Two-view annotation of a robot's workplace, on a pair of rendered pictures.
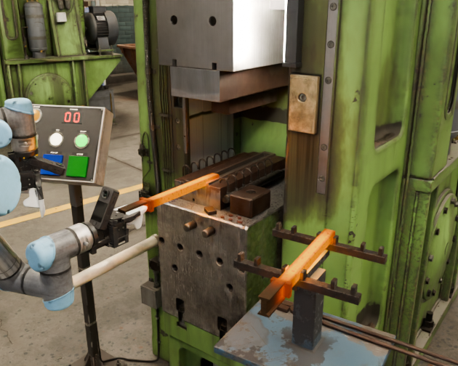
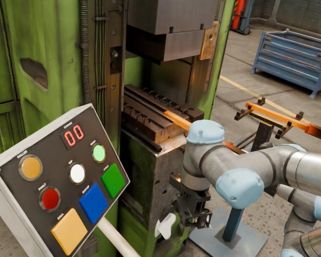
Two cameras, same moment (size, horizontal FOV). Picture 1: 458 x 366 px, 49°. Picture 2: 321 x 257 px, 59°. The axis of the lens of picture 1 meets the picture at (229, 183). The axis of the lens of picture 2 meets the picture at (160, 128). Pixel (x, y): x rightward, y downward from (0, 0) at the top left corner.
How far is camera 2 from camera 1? 1.88 m
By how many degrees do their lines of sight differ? 74
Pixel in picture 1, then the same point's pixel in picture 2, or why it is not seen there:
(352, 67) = (228, 13)
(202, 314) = not seen: hidden behind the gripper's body
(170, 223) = (167, 163)
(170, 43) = (170, 11)
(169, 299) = (155, 218)
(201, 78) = (190, 39)
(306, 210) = (197, 104)
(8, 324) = not seen: outside the picture
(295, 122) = (205, 53)
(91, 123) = (92, 128)
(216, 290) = not seen: hidden behind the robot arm
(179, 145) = (113, 108)
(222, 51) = (209, 13)
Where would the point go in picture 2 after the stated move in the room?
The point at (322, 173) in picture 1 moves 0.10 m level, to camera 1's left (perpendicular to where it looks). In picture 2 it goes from (207, 79) to (206, 86)
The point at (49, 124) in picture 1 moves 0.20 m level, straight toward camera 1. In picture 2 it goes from (57, 163) to (140, 161)
